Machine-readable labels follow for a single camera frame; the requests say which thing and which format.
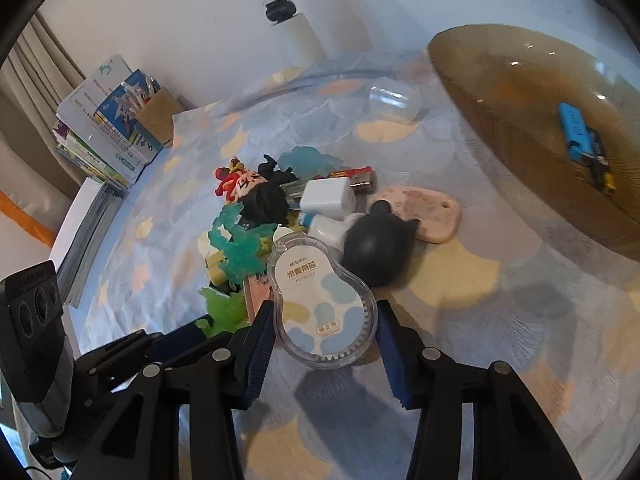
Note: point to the black pipe clamp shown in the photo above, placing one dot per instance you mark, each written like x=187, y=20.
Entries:
x=281, y=10

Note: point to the amber ribbed glass bowl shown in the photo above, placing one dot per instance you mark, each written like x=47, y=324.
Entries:
x=510, y=110

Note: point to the stack of books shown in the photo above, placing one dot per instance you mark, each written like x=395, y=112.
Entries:
x=100, y=125

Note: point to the clear plastic container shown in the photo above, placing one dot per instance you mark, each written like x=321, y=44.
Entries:
x=392, y=100

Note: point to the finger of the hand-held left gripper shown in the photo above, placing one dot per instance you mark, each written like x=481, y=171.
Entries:
x=175, y=341
x=117, y=352

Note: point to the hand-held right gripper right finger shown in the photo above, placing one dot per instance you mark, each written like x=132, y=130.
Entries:
x=392, y=355

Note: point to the black rounded toy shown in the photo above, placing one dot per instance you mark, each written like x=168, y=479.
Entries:
x=377, y=250

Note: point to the small white bottle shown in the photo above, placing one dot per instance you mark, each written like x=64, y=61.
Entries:
x=330, y=230

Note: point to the stack of white papers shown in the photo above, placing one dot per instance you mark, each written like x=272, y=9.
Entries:
x=85, y=240

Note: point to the clear correction tape refill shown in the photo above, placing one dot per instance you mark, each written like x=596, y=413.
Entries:
x=320, y=305

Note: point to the beige curtain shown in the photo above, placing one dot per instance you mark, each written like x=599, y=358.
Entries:
x=30, y=100

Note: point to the teal translucent toy figure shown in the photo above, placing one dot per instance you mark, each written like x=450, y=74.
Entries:
x=310, y=160
x=240, y=250

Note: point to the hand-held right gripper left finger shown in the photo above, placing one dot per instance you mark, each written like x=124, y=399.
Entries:
x=260, y=350

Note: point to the black-haired red toy figure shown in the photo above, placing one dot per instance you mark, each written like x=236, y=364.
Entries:
x=262, y=200

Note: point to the white charger adapter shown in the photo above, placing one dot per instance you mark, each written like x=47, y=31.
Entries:
x=327, y=199

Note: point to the blue rectangular packet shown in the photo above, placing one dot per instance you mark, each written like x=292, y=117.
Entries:
x=575, y=127

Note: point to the yellow block eraser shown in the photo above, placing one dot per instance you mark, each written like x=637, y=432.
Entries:
x=216, y=267

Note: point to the blue leaf-print tablecloth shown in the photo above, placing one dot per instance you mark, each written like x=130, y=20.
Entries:
x=475, y=335

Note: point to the brown cardboard box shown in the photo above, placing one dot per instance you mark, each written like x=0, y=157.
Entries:
x=160, y=117

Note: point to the green translucent toy figure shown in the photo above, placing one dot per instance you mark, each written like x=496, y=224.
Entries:
x=222, y=310

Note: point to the black yellow small packet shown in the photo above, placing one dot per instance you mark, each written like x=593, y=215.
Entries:
x=602, y=165

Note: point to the pink flat card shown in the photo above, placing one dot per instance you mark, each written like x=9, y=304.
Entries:
x=257, y=297

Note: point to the red printed battery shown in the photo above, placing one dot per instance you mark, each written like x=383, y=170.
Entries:
x=362, y=180

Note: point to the white pipe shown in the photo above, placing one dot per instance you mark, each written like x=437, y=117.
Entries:
x=305, y=35

